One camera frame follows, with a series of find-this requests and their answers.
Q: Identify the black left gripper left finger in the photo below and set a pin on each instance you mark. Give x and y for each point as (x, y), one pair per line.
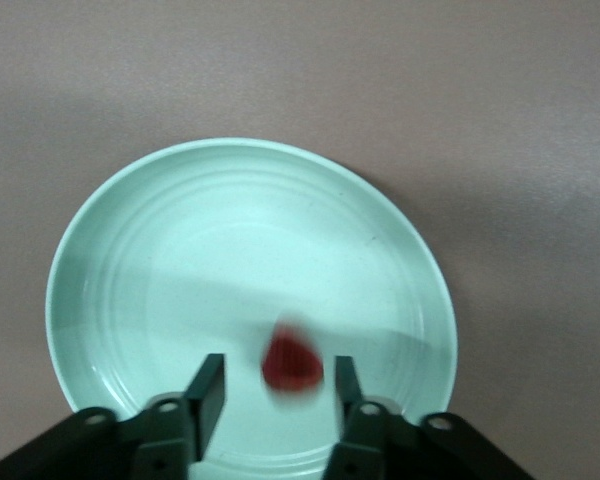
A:
(205, 400)

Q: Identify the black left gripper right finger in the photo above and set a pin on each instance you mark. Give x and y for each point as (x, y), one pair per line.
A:
(365, 435)

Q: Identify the red strawberry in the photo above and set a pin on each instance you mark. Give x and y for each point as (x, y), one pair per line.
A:
(290, 365)

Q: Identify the pale green round plate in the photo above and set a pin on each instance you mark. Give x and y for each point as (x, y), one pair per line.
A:
(230, 250)

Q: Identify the brown table cloth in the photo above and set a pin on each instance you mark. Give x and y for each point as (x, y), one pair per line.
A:
(300, 75)

